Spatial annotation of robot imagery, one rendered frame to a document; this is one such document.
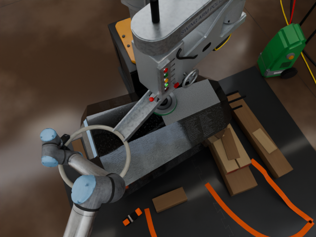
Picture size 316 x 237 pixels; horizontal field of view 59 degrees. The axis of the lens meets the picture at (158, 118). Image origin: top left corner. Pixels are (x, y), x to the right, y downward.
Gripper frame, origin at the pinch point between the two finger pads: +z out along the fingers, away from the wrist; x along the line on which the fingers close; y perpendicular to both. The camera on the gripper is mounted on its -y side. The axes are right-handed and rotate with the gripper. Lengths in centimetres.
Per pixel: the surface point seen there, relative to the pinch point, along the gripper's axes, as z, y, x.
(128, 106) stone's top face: 0, -47, 32
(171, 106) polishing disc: -5, -53, 65
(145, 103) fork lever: -16, -44, 46
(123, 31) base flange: 0, -121, 4
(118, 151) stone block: 4.0, -11.6, 34.7
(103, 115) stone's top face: 1.2, -35.5, 15.5
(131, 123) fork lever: -9, -30, 40
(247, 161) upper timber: 51, -47, 139
